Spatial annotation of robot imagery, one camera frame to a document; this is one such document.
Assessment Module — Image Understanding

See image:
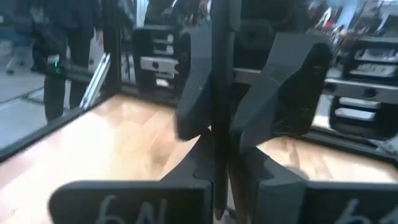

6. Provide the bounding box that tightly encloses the black pen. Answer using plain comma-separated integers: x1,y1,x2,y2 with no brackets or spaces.
210,0,243,220

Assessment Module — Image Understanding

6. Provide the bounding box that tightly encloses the person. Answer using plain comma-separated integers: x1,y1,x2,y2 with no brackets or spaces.
0,0,32,75
30,0,103,122

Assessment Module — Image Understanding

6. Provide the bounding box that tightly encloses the black silver equipment box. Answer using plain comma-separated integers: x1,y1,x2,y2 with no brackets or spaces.
132,24,192,96
323,35,398,141

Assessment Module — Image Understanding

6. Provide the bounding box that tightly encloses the silver aluminium extrusion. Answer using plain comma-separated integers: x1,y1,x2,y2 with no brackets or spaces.
79,52,112,110

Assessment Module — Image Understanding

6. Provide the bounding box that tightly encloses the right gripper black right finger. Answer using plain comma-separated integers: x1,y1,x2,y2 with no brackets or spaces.
229,32,398,224

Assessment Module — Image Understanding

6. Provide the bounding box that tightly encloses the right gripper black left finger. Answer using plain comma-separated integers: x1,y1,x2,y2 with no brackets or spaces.
48,27,216,224

